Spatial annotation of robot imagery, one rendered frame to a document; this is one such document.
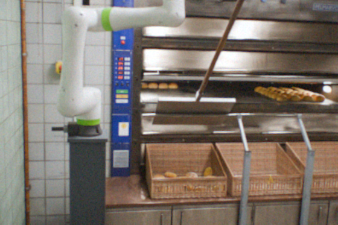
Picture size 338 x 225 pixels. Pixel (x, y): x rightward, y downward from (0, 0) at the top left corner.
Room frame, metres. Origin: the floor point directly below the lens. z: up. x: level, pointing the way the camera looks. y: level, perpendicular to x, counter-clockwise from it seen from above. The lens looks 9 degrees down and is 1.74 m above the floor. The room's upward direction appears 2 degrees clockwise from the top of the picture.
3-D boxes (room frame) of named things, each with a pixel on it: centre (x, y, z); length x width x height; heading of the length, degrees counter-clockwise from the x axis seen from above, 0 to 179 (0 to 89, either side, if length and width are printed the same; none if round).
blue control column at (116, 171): (4.03, 0.53, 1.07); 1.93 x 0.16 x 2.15; 10
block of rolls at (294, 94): (3.83, -1.16, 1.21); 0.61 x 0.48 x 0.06; 10
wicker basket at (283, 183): (3.03, -0.71, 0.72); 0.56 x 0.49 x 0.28; 100
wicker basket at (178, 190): (2.93, -0.14, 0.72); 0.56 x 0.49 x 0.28; 99
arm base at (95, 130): (2.05, 0.48, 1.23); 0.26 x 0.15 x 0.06; 100
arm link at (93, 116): (2.04, 0.43, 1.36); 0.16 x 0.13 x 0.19; 160
